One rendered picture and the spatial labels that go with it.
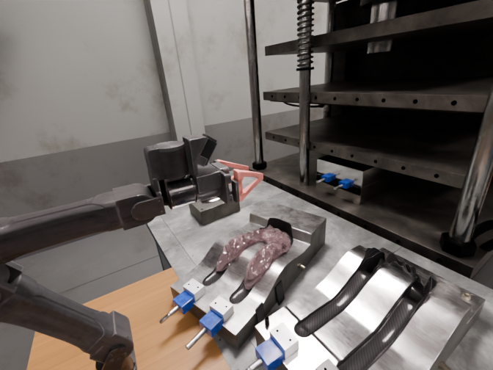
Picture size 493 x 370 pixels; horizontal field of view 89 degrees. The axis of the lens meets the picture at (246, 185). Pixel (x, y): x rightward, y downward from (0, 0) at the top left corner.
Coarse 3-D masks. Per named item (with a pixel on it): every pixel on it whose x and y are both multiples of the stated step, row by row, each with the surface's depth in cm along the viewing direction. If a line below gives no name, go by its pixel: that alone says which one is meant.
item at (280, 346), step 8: (280, 328) 52; (272, 336) 52; (280, 336) 51; (288, 336) 51; (264, 344) 51; (272, 344) 51; (280, 344) 49; (288, 344) 49; (296, 344) 50; (256, 352) 51; (264, 352) 50; (272, 352) 49; (280, 352) 49; (288, 352) 49; (256, 360) 49; (264, 360) 48; (272, 360) 48; (280, 360) 49; (248, 368) 48; (256, 368) 48; (264, 368) 49; (272, 368) 48
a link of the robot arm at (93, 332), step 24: (0, 288) 37; (24, 288) 41; (0, 312) 38; (24, 312) 40; (48, 312) 43; (72, 312) 46; (96, 312) 50; (72, 336) 46; (96, 336) 48; (120, 336) 50; (96, 360) 49
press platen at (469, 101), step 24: (264, 96) 158; (288, 96) 140; (312, 96) 127; (336, 96) 115; (360, 96) 106; (384, 96) 97; (408, 96) 91; (432, 96) 84; (456, 96) 79; (480, 96) 75
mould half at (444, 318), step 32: (352, 256) 68; (320, 288) 65; (384, 288) 59; (448, 288) 65; (288, 320) 57; (352, 320) 56; (416, 320) 52; (448, 320) 50; (320, 352) 50; (416, 352) 49; (448, 352) 53
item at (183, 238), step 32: (256, 192) 139; (160, 224) 117; (192, 224) 115; (224, 224) 113; (352, 224) 105; (192, 256) 94; (320, 256) 88; (416, 256) 85; (288, 288) 77; (480, 288) 71; (480, 320) 63; (224, 352) 61; (480, 352) 56
